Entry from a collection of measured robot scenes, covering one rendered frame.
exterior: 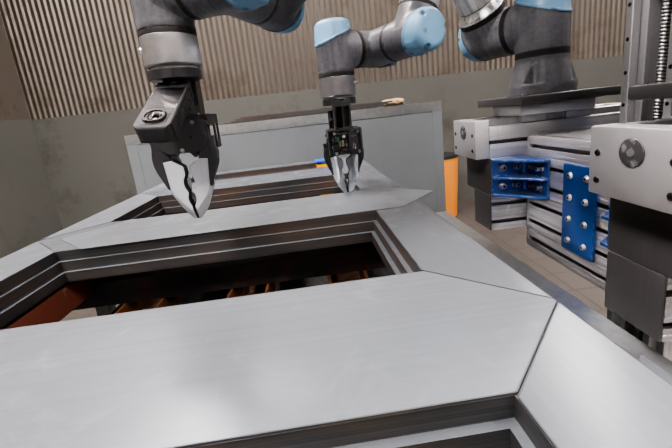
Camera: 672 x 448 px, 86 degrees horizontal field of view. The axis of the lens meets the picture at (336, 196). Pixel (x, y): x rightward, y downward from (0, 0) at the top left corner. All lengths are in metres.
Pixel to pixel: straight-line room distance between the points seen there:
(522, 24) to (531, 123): 0.23
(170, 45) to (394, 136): 1.16
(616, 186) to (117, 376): 0.56
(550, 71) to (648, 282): 0.54
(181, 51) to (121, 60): 3.61
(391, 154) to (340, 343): 1.32
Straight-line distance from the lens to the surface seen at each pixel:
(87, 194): 4.42
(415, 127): 1.60
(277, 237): 0.66
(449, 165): 3.33
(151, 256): 0.72
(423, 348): 0.30
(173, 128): 0.48
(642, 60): 0.91
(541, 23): 1.01
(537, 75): 0.99
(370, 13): 3.85
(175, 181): 0.57
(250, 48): 3.80
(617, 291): 0.66
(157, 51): 0.56
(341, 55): 0.77
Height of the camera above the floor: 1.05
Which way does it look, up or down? 13 degrees down
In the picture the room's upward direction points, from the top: 6 degrees counter-clockwise
